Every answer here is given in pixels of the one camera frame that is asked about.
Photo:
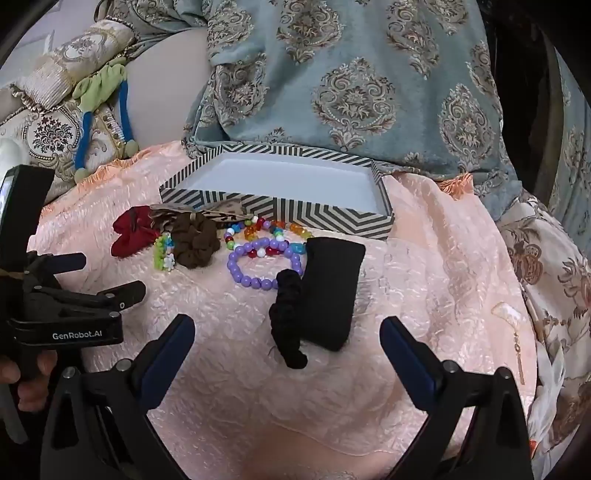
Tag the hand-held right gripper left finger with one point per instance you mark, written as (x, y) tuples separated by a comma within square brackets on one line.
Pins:
[(166, 364)]

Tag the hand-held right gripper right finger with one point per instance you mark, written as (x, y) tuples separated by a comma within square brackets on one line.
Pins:
[(406, 364)]

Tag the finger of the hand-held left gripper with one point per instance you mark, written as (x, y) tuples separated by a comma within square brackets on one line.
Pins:
[(62, 263), (124, 295)]

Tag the red scrunchie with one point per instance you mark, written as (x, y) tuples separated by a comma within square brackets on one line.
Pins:
[(131, 235)]

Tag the brown scrunchie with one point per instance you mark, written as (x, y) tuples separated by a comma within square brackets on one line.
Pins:
[(194, 244)]

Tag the black cloth pouch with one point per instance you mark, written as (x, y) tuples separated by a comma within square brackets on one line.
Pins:
[(330, 295)]

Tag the leopard print scrunchie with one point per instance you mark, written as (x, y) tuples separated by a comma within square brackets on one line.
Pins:
[(217, 213)]

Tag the black scrunchie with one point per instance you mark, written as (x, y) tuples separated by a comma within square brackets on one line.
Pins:
[(286, 323)]

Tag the striped cardboard box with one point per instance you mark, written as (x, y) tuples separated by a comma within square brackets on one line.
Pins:
[(323, 217)]

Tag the person's left hand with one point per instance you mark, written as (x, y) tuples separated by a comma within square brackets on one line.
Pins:
[(39, 378)]

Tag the pink textured bedspread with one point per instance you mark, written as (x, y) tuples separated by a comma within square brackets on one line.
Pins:
[(231, 392)]

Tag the gold floral cushion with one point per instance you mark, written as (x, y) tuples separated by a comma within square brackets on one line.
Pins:
[(51, 134)]

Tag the green blue plush toy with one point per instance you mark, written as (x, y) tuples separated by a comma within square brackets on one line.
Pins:
[(99, 85)]

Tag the gold bolster cushion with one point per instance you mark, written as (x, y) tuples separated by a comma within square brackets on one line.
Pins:
[(69, 55)]

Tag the floral bedsheet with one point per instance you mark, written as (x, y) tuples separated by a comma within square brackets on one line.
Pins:
[(554, 286)]

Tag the blue damask cushion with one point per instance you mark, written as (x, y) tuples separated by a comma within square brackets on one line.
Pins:
[(346, 92)]

